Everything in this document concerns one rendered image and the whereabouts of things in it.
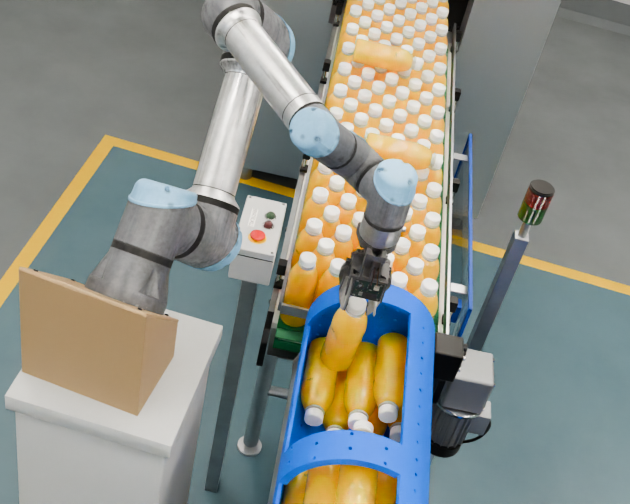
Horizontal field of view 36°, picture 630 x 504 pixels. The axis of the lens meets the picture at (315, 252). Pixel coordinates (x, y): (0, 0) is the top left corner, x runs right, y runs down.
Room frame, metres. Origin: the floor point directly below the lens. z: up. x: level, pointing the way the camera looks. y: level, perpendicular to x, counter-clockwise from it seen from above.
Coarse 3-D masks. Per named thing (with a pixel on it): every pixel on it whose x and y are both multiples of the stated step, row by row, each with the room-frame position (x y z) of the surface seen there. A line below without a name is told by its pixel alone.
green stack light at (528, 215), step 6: (522, 204) 1.94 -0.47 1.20; (522, 210) 1.93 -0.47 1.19; (528, 210) 1.92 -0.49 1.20; (534, 210) 1.92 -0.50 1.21; (540, 210) 1.92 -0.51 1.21; (546, 210) 1.93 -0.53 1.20; (522, 216) 1.93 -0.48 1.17; (528, 216) 1.92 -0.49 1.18; (534, 216) 1.92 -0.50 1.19; (540, 216) 1.92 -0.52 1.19; (528, 222) 1.92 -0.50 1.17; (534, 222) 1.92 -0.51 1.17; (540, 222) 1.93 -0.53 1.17
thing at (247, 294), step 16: (240, 288) 1.73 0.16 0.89; (256, 288) 1.73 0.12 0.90; (240, 304) 1.73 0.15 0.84; (240, 320) 1.73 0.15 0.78; (240, 336) 1.73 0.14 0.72; (240, 352) 1.73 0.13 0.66; (240, 368) 1.73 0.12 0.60; (224, 384) 1.73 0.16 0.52; (224, 400) 1.73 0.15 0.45; (224, 416) 1.73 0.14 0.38; (224, 432) 1.73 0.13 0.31; (224, 448) 1.73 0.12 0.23; (208, 480) 1.73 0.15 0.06
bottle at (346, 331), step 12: (336, 312) 1.38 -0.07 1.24; (348, 312) 1.36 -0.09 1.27; (336, 324) 1.36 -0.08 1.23; (348, 324) 1.35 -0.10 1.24; (360, 324) 1.35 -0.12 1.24; (336, 336) 1.35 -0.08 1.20; (348, 336) 1.34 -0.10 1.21; (360, 336) 1.36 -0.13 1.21; (324, 348) 1.38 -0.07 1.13; (336, 348) 1.35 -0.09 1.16; (348, 348) 1.35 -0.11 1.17; (324, 360) 1.37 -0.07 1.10; (336, 360) 1.36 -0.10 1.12; (348, 360) 1.37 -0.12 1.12
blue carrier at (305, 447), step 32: (320, 320) 1.49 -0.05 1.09; (384, 320) 1.50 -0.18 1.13; (416, 320) 1.44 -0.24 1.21; (416, 352) 1.35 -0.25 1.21; (416, 384) 1.27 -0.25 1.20; (288, 416) 1.20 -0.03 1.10; (416, 416) 1.19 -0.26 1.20; (288, 448) 1.10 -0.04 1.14; (320, 448) 1.06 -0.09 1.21; (352, 448) 1.06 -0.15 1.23; (384, 448) 1.08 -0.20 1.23; (416, 448) 1.12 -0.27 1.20; (288, 480) 1.03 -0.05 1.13; (416, 480) 1.06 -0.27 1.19
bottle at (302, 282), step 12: (288, 276) 1.66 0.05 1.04; (300, 276) 1.64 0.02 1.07; (312, 276) 1.65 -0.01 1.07; (288, 288) 1.65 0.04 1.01; (300, 288) 1.63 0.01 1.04; (312, 288) 1.65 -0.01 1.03; (288, 300) 1.64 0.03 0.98; (300, 300) 1.63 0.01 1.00; (312, 300) 1.66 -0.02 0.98; (288, 324) 1.63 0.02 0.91; (300, 324) 1.64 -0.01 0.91
